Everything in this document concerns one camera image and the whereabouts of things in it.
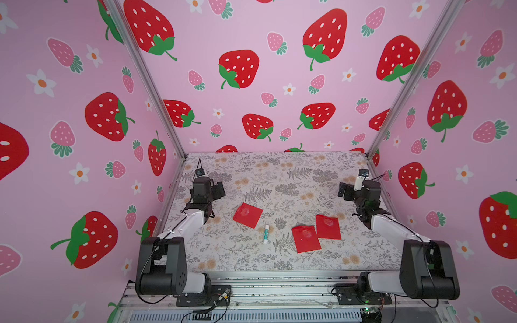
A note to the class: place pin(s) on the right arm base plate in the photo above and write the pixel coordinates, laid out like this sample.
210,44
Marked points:
353,295

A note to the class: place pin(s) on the red envelope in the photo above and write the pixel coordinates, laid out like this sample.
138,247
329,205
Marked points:
306,239
328,227
248,215

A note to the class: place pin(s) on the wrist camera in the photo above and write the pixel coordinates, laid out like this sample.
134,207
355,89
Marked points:
363,174
200,172

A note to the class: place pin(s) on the left aluminium frame post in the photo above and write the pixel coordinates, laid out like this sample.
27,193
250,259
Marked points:
136,54

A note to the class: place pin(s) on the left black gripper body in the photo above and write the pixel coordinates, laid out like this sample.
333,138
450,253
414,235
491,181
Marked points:
214,194

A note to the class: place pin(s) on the aluminium frame post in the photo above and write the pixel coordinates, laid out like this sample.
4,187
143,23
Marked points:
136,54
444,23

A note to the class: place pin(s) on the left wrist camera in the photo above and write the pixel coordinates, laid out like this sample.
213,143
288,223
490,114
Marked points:
200,172

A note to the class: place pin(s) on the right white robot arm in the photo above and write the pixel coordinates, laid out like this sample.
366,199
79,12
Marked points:
427,270

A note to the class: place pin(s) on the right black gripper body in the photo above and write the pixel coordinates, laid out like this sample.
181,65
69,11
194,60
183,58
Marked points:
369,190

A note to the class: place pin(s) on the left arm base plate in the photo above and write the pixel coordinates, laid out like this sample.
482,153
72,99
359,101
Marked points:
215,294

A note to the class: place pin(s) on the right aluminium frame post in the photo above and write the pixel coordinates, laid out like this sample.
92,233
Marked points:
444,23

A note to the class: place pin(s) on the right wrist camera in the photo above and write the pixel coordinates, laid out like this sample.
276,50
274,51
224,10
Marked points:
363,174

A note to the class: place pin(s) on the white green glue stick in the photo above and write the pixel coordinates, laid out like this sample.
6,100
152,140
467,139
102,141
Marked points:
266,234

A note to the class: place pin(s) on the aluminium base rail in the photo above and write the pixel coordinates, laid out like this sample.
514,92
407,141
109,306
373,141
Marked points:
283,296

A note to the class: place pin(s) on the floral patterned table mat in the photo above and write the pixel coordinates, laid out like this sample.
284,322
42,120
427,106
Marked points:
291,188

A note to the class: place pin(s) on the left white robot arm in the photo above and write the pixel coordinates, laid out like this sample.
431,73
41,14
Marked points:
162,265

